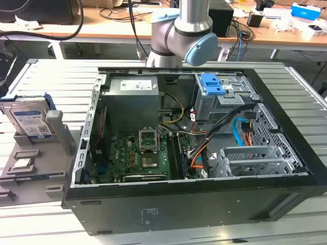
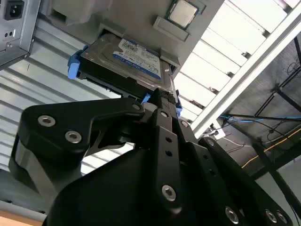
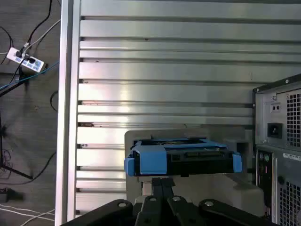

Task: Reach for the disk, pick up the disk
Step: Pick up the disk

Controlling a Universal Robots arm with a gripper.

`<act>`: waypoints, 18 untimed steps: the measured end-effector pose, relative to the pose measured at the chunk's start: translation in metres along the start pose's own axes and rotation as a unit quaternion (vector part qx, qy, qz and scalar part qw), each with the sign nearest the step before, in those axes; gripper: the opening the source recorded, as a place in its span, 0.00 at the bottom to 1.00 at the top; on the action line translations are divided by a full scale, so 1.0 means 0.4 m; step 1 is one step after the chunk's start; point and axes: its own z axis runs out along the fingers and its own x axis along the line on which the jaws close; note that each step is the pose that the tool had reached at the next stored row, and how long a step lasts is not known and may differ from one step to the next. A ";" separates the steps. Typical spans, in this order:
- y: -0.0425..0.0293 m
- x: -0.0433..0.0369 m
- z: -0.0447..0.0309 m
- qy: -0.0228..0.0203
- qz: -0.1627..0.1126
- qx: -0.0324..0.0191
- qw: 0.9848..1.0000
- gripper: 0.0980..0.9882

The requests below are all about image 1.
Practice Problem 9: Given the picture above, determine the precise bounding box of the blue cardboard box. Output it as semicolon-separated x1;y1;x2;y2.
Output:
290;3;321;20

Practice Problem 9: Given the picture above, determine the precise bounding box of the metal socket cover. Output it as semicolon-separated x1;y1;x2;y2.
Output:
138;126;160;153

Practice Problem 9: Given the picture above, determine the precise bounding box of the metal disk bay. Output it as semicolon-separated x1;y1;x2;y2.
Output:
207;146;299;179

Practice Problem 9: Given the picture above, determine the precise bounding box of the black open PC case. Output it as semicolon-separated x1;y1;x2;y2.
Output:
61;66;327;237

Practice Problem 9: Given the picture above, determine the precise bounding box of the grey parts rack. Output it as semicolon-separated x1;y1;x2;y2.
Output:
0;110;78;207

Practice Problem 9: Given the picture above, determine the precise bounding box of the hard disk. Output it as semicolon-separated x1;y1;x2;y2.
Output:
0;93;58;141

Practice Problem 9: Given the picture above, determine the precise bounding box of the black desktop computer box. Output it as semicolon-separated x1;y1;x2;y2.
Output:
208;2;235;38

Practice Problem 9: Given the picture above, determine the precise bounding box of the small black box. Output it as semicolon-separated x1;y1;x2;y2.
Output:
246;12;264;28

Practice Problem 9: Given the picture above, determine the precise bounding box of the black RAM slot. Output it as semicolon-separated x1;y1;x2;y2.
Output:
167;133;180;179
176;133;190;179

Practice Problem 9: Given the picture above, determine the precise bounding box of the blue hanging cable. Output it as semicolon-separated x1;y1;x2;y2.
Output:
236;24;244;62

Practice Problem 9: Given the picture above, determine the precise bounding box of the wooden desk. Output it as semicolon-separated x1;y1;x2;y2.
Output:
0;0;327;52

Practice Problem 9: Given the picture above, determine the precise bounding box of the blue plastic drive latch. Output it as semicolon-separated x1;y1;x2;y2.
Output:
200;73;227;95

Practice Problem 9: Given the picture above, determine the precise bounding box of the orange wire bundle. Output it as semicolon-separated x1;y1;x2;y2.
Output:
190;141;213;169

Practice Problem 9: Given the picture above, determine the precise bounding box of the CPU socket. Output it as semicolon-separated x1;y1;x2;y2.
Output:
142;151;161;169

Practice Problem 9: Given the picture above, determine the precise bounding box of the white power strip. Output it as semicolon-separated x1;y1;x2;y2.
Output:
219;46;230;62

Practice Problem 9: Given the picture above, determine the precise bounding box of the black graphics card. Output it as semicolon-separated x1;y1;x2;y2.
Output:
122;174;169;183

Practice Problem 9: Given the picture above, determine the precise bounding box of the green motherboard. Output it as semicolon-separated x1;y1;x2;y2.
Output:
94;133;205;183

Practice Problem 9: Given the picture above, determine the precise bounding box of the RAM stick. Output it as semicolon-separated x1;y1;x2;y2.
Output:
0;173;65;180

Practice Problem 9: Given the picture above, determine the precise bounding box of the white small box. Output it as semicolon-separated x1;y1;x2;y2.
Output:
300;23;325;37

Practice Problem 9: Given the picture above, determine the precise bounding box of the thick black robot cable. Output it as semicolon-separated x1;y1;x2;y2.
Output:
0;0;85;42

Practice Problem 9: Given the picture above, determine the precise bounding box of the thin black cable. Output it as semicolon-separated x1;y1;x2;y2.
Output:
127;0;149;61

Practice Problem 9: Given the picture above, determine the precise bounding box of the yellow wire bundle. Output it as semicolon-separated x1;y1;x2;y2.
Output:
157;92;186;126

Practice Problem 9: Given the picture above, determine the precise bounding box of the blue data wire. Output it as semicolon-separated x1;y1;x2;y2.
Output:
232;117;253;147

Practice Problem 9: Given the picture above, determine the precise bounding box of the metal drive cage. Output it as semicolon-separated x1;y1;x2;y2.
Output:
192;73;259;129

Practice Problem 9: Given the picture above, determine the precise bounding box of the grey power supply unit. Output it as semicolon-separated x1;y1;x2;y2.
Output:
101;76;165;129

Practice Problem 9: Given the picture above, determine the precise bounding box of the silver CPU chip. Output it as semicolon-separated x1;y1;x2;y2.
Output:
12;158;34;169

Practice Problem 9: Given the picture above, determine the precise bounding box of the large black case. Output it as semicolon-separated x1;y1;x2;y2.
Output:
0;0;79;26

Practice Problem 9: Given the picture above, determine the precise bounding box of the black sleeved cable bundle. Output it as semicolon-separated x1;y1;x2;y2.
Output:
203;103;256;144

